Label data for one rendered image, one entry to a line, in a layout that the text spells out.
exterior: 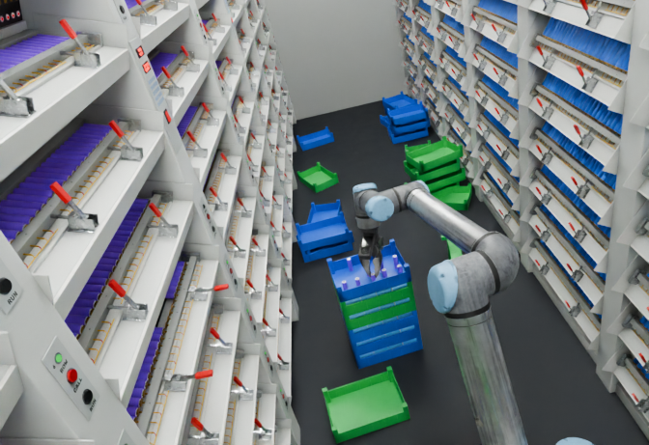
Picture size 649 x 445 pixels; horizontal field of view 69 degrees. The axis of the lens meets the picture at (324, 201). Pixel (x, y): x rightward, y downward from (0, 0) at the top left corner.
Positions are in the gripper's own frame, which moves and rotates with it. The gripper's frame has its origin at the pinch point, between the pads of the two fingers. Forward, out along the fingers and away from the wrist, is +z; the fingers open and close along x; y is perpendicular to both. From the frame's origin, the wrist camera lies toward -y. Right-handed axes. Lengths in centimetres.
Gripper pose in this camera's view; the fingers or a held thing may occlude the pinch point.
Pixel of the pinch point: (372, 275)
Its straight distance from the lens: 191.0
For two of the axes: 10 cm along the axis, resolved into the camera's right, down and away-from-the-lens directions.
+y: 3.6, -3.1, 8.8
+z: 1.3, 9.5, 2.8
